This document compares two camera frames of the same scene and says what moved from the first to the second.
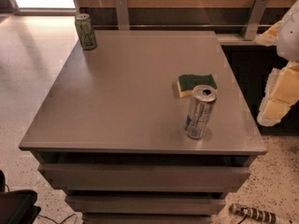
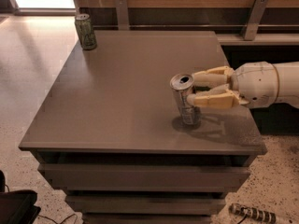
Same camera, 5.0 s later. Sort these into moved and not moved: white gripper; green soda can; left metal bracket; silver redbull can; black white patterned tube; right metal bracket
Moved: silver redbull can; white gripper
Not moved: right metal bracket; left metal bracket; green soda can; black white patterned tube
